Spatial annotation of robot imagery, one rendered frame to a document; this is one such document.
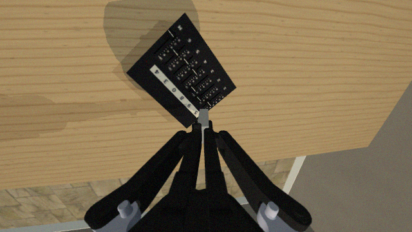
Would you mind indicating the black lighting desk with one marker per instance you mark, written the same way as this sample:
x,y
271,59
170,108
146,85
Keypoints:
x,y
181,73

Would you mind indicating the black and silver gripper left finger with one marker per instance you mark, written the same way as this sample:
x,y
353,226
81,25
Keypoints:
x,y
120,210

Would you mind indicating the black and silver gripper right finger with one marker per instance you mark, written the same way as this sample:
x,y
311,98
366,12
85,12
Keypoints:
x,y
276,211

